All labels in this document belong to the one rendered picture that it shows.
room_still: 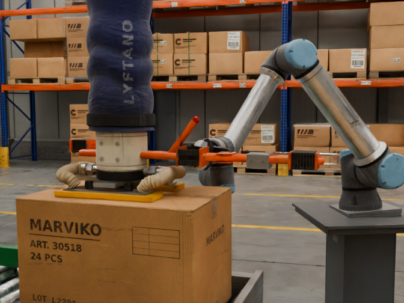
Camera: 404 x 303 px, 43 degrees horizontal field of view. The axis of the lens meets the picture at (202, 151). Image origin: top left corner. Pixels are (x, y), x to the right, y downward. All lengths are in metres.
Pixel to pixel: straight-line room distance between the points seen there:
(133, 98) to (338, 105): 0.86
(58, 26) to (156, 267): 8.77
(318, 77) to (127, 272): 1.04
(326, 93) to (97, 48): 0.91
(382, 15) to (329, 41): 1.55
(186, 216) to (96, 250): 0.32
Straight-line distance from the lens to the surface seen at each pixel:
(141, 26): 1.65
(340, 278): 2.40
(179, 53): 9.12
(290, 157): 1.50
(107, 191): 1.61
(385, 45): 8.77
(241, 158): 1.54
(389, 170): 2.16
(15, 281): 2.20
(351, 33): 10.06
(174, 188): 1.70
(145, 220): 1.48
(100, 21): 1.64
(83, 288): 1.65
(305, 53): 2.00
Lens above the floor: 1.25
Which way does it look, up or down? 6 degrees down
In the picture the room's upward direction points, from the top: straight up
